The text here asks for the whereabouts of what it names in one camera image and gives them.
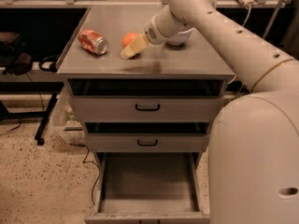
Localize dark bag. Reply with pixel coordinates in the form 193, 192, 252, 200
0, 32, 33, 76

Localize black headphones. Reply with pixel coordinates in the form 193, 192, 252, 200
38, 54, 60, 73

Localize grey drawer cabinet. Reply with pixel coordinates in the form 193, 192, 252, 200
56, 5, 236, 224

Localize red soda can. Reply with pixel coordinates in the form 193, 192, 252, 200
78, 30, 108, 55

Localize white ceramic bowl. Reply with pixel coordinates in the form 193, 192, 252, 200
168, 28, 193, 46

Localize grey open bottom drawer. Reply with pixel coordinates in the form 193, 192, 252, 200
84, 153, 210, 224

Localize black floor cable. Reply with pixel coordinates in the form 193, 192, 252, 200
69, 143, 101, 206

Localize metal pole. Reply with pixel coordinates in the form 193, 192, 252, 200
262, 0, 284, 39

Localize grey middle drawer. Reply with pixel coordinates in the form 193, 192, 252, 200
85, 122, 209, 152

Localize clear plastic bin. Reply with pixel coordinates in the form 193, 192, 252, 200
50, 87, 85, 145

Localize orange fruit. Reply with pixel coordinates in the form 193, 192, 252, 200
121, 33, 138, 48

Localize grey top drawer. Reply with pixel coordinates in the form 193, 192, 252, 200
69, 78, 224, 122

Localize black stand leg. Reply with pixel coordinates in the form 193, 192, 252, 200
35, 93, 57, 146

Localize white power cable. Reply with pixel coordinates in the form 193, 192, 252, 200
241, 4, 252, 28

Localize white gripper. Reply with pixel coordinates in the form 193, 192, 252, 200
121, 14, 167, 59

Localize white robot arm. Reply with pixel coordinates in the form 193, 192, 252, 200
121, 0, 299, 224

